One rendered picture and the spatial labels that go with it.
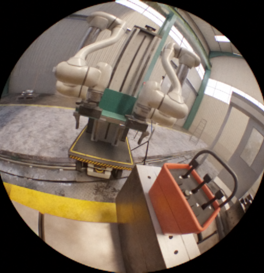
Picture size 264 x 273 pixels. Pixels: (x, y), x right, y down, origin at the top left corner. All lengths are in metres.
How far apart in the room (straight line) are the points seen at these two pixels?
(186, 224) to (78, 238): 0.53
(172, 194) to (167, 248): 0.18
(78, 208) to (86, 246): 0.45
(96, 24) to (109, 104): 0.73
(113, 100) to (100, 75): 0.46
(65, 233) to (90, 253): 0.17
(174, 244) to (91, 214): 0.76
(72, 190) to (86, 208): 0.24
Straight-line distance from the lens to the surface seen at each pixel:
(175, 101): 0.49
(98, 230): 0.62
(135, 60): 1.03
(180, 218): 0.22
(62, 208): 0.98
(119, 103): 0.88
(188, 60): 0.83
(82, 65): 0.46
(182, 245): 0.35
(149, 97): 0.47
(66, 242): 0.64
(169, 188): 0.22
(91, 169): 1.02
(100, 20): 0.81
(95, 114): 0.50
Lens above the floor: 0.93
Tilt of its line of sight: 24 degrees down
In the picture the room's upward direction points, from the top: 23 degrees clockwise
